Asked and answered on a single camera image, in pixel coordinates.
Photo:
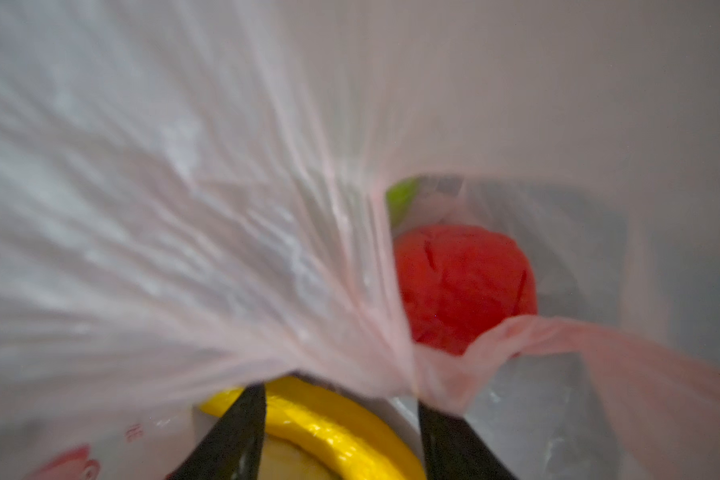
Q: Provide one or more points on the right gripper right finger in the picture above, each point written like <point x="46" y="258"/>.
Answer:
<point x="454" y="451"/>

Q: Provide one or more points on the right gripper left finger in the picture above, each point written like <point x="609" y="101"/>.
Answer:
<point x="232" y="448"/>

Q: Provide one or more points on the red fruit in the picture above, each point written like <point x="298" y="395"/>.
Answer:
<point x="459" y="281"/>

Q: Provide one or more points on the pink plastic bag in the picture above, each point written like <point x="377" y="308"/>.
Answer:
<point x="193" y="198"/>

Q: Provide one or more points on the yellow banana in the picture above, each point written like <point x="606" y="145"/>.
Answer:
<point x="346" y="437"/>

